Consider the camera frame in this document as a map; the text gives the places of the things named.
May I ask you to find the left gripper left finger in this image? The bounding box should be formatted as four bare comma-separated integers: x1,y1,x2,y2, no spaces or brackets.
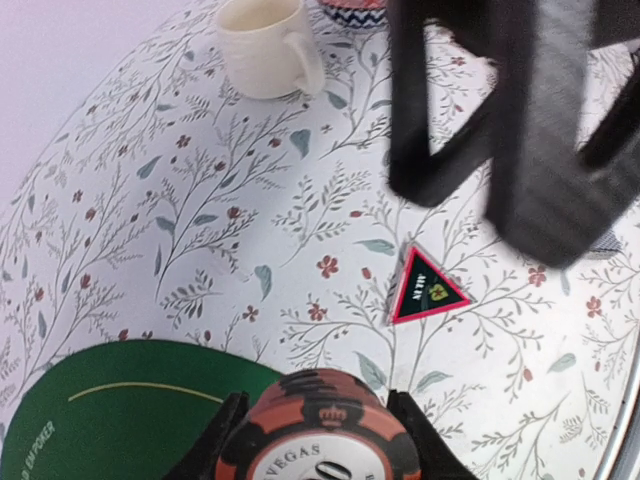
162,392,250,480

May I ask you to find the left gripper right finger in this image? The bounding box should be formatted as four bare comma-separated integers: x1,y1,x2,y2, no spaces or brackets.
387,390,477,480

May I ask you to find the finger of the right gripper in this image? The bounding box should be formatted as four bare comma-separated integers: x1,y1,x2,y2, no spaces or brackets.
485,1,639,268
387,1,498,207

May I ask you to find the red black chip stack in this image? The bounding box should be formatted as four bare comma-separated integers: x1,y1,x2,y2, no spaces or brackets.
214,368,422,479

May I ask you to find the blue playing card deck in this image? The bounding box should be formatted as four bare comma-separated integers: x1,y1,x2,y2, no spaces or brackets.
589,229,622,258

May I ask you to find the green poker mat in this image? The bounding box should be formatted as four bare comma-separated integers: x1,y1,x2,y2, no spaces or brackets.
1,340,280,479

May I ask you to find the black red triangular chip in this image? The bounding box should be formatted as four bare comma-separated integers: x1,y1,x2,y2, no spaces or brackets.
387,241,475,325

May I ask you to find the red patterned bowl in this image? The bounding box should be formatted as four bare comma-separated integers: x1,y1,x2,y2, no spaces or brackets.
317,0,387,30

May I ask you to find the white ceramic mug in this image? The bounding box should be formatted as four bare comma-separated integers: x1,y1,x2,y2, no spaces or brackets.
216,1,325,100

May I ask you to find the floral tablecloth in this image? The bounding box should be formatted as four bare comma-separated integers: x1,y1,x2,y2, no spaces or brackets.
1,1,639,479

